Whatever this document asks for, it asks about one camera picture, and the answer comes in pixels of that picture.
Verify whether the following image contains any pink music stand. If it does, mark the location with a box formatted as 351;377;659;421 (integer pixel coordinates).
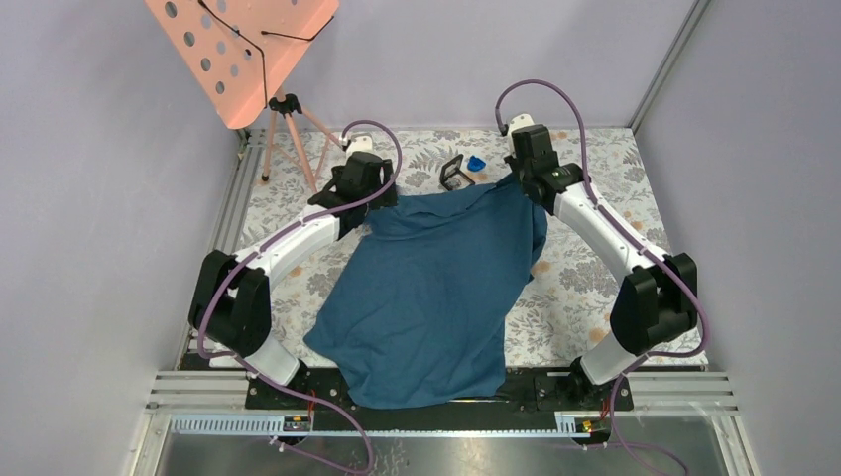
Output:
145;0;339;190

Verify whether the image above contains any white slotted cable duct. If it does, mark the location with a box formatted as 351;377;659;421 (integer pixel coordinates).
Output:
171;412;591;439

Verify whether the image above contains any floral patterned table mat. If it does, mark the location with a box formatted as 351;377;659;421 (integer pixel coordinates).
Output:
228;128;668;367

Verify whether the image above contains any small blue brooch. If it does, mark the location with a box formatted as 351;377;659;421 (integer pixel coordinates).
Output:
467;155;487;173

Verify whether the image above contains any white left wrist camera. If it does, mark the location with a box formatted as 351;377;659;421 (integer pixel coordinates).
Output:
341;133;374;159

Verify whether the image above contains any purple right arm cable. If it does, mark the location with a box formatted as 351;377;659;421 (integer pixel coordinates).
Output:
495;79;712;476

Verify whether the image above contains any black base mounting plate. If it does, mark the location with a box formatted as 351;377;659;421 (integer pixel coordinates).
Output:
245;367;634;434

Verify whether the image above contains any blue shirt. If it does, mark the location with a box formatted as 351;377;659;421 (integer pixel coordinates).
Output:
304;176;547;410

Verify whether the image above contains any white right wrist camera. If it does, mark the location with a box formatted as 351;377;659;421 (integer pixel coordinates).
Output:
502;113;535;136

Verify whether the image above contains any black square brooch box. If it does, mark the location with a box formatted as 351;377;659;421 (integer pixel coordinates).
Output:
438;154;475;191

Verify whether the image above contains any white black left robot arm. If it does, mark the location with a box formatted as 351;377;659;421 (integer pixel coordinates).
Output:
187;151;397;408

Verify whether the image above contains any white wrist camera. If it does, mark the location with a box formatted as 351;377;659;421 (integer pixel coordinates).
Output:
341;133;374;159
502;113;535;136

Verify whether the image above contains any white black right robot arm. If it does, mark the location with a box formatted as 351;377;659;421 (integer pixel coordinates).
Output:
505;114;697;409

